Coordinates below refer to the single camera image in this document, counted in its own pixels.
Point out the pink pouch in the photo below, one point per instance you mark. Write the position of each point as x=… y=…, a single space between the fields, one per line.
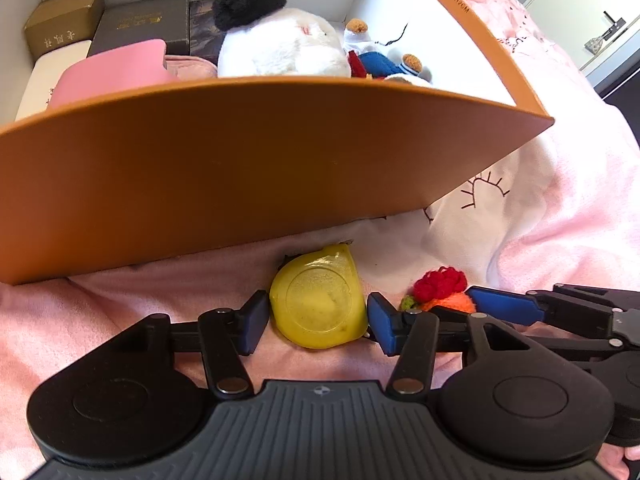
x=192 y=67

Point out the pink notebook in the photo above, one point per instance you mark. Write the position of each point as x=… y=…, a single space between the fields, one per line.
x=110 y=70

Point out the white plush with black hair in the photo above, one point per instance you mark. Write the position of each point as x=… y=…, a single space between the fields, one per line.
x=280 y=45

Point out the pink printed blanket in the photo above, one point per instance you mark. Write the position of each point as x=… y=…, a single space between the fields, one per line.
x=550 y=210

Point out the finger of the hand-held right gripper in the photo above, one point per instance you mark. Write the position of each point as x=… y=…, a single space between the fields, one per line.
x=505 y=305

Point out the dark patterned box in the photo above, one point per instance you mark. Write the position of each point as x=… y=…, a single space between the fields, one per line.
x=202 y=30

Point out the red and orange crochet flower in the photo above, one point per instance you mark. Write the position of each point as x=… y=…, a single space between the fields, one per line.
x=442 y=285

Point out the duck plush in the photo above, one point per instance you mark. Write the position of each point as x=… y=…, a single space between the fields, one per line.
x=380 y=60

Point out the white glasses case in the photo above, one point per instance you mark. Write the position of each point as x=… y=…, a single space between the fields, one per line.
x=45 y=75

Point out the brown and white dog plush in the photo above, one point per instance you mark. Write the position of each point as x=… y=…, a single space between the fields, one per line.
x=407 y=79

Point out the gold gift box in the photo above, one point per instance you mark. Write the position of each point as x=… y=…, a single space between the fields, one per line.
x=60 y=20

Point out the dark grey box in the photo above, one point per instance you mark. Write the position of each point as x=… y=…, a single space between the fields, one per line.
x=140 y=22

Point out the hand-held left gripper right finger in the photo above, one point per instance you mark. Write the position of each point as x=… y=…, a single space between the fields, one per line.
x=382 y=325

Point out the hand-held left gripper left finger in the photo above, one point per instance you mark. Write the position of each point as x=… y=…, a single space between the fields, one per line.
x=250 y=325

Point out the orange cardboard box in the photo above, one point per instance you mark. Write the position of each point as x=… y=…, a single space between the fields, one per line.
x=250 y=160

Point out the white cabinet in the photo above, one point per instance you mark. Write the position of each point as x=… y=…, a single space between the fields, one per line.
x=565 y=0

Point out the yellow tape measure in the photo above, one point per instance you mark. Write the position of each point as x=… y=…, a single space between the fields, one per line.
x=315 y=300

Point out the person's right hand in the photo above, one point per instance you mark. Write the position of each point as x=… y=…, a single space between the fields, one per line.
x=627 y=462

